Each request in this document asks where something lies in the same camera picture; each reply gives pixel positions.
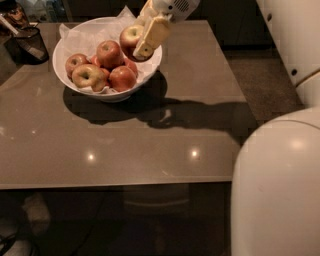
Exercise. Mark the white paper liner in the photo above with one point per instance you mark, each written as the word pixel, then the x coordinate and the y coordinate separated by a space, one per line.
pixel 83 36

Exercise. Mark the red apple far left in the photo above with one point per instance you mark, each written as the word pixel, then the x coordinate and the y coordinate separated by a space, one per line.
pixel 74 61

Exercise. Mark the red apple back centre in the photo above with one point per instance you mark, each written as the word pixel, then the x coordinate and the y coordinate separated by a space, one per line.
pixel 109 54

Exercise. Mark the black mesh pen cup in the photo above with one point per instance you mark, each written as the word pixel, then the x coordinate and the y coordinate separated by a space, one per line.
pixel 31 46

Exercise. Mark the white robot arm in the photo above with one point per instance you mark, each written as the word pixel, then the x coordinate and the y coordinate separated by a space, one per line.
pixel 275 194

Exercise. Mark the red apple front centre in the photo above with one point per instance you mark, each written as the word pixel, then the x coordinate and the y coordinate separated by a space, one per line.
pixel 122 79

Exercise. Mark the white bowl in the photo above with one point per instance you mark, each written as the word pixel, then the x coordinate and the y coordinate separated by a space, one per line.
pixel 110 95

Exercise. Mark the small hidden red apple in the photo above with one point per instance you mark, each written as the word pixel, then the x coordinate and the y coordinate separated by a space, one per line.
pixel 95 61

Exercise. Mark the yellow-green apple front left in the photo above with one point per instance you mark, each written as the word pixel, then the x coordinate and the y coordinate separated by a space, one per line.
pixel 89 76

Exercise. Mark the hidden red apple right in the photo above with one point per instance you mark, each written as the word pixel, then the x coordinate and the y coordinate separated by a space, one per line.
pixel 131 65

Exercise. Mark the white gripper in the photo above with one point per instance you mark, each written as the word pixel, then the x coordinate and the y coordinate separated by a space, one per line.
pixel 172 9

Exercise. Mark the red-green apple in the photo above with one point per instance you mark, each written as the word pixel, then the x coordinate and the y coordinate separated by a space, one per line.
pixel 129 39

